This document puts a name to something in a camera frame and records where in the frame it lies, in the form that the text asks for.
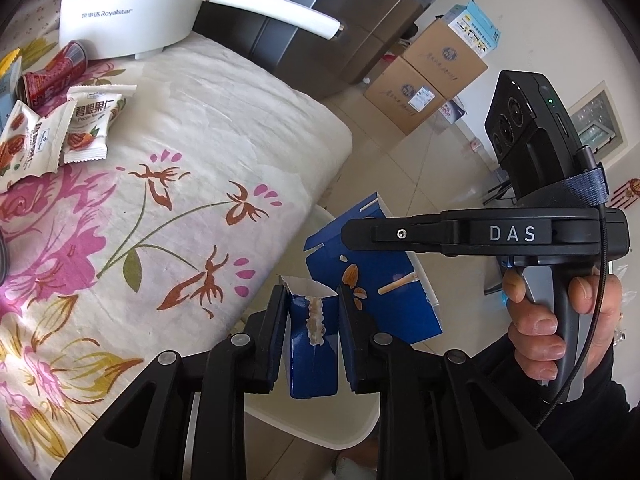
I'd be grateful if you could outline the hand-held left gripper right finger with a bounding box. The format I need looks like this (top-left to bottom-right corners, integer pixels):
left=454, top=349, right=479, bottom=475
left=337, top=282, right=573, bottom=480

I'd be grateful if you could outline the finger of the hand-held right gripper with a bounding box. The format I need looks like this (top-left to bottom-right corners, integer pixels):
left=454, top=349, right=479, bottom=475
left=341, top=214, right=471, bottom=256

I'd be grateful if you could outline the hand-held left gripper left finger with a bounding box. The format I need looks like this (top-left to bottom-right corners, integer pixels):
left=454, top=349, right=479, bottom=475
left=50, top=284, right=290, bottom=480

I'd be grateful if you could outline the small blue carton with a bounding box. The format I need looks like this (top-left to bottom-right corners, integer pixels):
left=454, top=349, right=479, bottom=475
left=279, top=274, right=342, bottom=401

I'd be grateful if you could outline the person's right forearm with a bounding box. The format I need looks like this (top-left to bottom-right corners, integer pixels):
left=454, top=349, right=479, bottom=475
left=470, top=332, right=638, bottom=480

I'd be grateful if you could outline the person's right hand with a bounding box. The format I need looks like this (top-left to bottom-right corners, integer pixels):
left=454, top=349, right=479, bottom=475
left=501, top=265, right=623, bottom=385

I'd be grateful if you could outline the black metal stand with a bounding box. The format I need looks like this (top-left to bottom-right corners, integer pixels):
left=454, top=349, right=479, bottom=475
left=482, top=179, right=517, bottom=206

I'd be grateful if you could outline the large blue almond-print carton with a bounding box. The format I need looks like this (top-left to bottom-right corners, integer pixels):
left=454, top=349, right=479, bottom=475
left=303, top=191, right=444, bottom=346

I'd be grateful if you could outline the blue white packet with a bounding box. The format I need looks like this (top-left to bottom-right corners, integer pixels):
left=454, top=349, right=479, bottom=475
left=439, top=100, right=468, bottom=127

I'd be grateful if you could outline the light blue printed box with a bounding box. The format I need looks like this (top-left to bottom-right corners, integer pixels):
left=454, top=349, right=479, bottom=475
left=442, top=0, right=502, bottom=56

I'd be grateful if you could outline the floral tablecloth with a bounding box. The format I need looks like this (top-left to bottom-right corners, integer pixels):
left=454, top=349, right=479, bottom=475
left=0, top=0, right=353, bottom=480

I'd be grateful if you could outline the white nut snack packet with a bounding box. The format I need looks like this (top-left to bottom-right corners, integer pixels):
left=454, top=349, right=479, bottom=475
left=64, top=85, right=137, bottom=164
left=0, top=100, right=77, bottom=192

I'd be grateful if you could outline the white electric cooking pot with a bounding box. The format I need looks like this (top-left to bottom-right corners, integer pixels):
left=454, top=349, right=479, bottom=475
left=58, top=0, right=346, bottom=61

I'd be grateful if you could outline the red drink can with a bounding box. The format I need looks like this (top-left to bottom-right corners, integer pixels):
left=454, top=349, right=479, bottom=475
left=19, top=40, right=90, bottom=108

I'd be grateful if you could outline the white framed wall box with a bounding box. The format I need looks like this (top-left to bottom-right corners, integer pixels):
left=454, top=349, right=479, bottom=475
left=567, top=80, right=626, bottom=148

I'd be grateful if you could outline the red wall ornament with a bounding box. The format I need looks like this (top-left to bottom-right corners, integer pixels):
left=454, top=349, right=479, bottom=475
left=612, top=177, right=640, bottom=211

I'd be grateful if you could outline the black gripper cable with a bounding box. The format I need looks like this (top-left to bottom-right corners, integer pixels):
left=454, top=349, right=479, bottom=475
left=532, top=145, right=611, bottom=433

